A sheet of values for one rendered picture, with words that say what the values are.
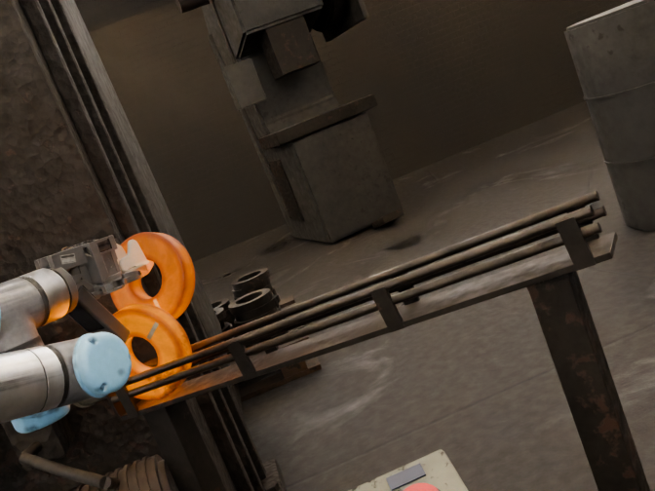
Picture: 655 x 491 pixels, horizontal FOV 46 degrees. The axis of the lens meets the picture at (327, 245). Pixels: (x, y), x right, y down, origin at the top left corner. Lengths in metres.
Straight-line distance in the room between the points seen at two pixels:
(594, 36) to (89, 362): 2.61
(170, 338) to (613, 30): 2.35
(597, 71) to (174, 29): 4.97
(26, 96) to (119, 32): 6.04
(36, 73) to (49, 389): 0.75
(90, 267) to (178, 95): 6.31
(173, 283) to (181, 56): 6.29
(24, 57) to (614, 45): 2.26
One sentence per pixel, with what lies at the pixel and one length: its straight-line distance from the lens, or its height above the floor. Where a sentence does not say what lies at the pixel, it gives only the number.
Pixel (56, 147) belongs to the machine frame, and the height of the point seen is 1.07.
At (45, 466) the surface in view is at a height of 0.58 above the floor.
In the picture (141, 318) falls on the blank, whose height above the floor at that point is 0.76.
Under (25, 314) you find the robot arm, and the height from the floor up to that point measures 0.85.
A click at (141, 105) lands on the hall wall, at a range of 7.47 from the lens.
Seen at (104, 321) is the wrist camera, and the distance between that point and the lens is 1.18.
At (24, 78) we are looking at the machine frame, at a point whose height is 1.20.
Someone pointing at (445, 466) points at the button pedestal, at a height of 0.61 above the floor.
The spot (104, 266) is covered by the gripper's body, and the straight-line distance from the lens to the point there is 1.18.
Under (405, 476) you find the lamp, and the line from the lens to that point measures 0.76.
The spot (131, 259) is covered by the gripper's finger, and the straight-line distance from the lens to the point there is 1.24.
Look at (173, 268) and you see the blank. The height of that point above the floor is 0.81.
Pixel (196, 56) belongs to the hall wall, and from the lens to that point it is 7.48.
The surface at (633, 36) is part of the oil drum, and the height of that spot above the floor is 0.77.
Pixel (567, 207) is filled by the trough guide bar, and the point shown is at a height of 0.75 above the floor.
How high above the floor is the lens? 0.97
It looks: 10 degrees down
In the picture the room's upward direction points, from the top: 22 degrees counter-clockwise
